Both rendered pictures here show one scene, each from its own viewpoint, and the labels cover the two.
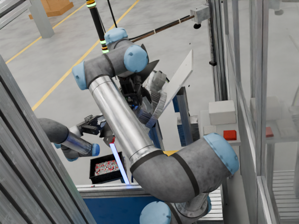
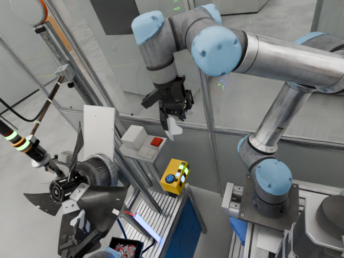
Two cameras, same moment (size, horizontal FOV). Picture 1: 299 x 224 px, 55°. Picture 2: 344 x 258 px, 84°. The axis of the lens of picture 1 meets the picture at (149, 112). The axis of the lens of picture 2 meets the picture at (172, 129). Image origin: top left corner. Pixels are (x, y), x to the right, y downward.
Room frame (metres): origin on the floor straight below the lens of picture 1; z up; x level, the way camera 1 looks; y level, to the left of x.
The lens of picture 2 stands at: (0.76, 0.49, 1.93)
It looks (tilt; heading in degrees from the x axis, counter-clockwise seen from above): 42 degrees down; 293
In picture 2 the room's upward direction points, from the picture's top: 20 degrees counter-clockwise
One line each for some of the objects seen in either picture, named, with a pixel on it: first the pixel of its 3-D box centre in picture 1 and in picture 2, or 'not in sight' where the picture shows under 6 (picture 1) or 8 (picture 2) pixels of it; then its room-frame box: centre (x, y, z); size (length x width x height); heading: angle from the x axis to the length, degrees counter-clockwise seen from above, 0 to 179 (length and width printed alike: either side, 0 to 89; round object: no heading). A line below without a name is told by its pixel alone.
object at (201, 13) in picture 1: (200, 13); (65, 72); (1.70, -0.46, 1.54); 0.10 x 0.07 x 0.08; 109
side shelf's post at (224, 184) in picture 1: (223, 169); (157, 175); (1.45, -0.42, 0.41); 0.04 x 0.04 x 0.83; 74
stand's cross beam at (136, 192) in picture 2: not in sight; (132, 199); (1.56, -0.11, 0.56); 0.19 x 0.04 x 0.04; 74
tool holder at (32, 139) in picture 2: not in sight; (34, 151); (1.50, 0.13, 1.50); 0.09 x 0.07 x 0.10; 109
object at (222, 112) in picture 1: (221, 111); (132, 136); (1.52, -0.47, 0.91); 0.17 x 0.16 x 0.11; 74
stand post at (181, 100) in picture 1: (191, 154); (138, 186); (1.53, -0.22, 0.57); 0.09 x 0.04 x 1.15; 164
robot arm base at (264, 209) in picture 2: not in sight; (270, 195); (0.62, 0.08, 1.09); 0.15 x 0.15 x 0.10
